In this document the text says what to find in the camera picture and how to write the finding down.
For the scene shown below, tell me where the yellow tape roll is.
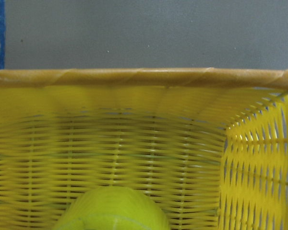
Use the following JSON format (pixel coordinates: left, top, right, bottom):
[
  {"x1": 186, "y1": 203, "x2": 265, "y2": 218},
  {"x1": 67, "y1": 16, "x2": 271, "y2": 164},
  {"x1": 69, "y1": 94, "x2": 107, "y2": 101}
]
[{"x1": 52, "y1": 186, "x2": 171, "y2": 230}]

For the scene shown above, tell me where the yellow plastic basket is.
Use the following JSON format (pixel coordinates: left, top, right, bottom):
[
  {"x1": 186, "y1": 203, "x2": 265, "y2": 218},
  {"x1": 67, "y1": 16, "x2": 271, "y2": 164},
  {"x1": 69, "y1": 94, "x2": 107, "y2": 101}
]
[{"x1": 0, "y1": 68, "x2": 288, "y2": 230}]

